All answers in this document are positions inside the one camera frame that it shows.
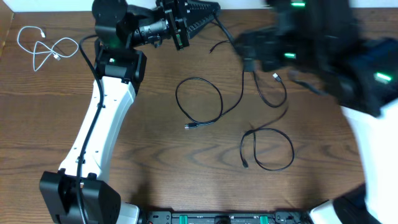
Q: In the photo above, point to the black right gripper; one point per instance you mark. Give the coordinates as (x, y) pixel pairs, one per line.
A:
(265, 39)

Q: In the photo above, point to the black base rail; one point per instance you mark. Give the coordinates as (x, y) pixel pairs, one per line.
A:
(178, 217)

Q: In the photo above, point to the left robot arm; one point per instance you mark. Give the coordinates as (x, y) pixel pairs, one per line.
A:
(79, 191)

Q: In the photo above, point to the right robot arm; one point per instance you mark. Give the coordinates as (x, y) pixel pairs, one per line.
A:
(322, 37)

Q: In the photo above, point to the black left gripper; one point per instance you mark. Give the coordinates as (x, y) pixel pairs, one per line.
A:
(183, 18)

